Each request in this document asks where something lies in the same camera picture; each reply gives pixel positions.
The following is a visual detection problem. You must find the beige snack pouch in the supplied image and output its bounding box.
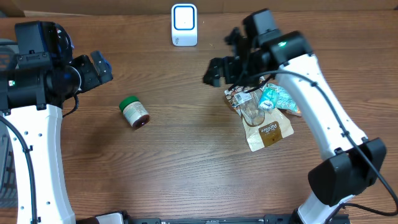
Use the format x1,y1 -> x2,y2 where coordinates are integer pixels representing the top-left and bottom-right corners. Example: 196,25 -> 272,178
224,86 -> 294,152

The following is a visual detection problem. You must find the green lid jar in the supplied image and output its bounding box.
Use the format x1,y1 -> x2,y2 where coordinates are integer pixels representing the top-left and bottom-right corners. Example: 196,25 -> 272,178
119,96 -> 150,129

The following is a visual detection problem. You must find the white barcode scanner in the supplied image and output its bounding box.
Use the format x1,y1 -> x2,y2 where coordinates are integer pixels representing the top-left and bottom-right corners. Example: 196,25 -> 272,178
171,3 -> 198,47

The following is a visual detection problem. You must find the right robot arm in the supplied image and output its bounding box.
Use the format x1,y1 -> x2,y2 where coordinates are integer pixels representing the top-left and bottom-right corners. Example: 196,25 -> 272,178
203,9 -> 386,223

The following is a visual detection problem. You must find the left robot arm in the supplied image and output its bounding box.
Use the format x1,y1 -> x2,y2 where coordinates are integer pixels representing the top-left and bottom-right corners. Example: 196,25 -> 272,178
1,21 -> 113,223

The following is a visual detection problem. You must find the small teal white packet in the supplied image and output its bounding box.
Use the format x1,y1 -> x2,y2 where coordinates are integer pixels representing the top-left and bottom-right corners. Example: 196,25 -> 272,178
258,87 -> 279,111

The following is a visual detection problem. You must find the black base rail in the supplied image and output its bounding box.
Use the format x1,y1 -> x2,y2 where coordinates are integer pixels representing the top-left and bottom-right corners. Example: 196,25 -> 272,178
93,211 -> 352,224

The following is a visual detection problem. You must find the grey plastic mesh basket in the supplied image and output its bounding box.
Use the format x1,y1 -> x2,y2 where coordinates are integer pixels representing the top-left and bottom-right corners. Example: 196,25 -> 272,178
0,39 -> 19,209

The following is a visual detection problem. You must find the teal wet wipes packet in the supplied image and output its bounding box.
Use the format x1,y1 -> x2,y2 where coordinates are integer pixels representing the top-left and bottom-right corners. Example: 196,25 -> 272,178
267,83 -> 302,116

